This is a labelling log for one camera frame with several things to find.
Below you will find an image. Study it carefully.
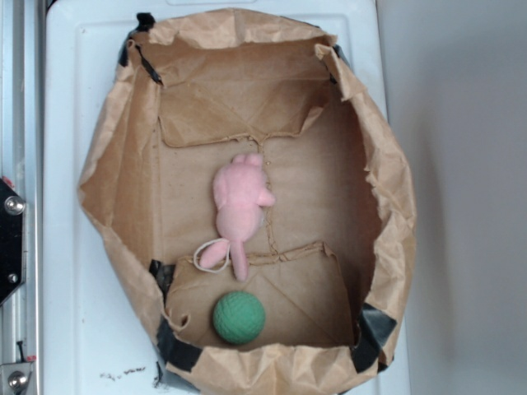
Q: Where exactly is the pink plush bunny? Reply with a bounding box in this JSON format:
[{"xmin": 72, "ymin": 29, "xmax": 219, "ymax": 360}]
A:
[{"xmin": 193, "ymin": 153, "xmax": 276, "ymax": 281}]

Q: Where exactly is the black metal bracket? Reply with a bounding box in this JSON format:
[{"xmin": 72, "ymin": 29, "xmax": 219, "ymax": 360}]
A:
[{"xmin": 0, "ymin": 177, "xmax": 26, "ymax": 306}]

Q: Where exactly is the brown paper bag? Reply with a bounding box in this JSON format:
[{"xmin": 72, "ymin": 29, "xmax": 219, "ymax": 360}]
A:
[{"xmin": 78, "ymin": 8, "xmax": 417, "ymax": 394}]

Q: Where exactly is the aluminium frame rail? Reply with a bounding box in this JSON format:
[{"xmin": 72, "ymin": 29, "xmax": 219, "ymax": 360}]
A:
[{"xmin": 1, "ymin": 1, "xmax": 41, "ymax": 394}]

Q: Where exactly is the green textured ball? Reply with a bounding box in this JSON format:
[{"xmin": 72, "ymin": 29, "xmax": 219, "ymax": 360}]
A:
[{"xmin": 212, "ymin": 291, "xmax": 266, "ymax": 345}]

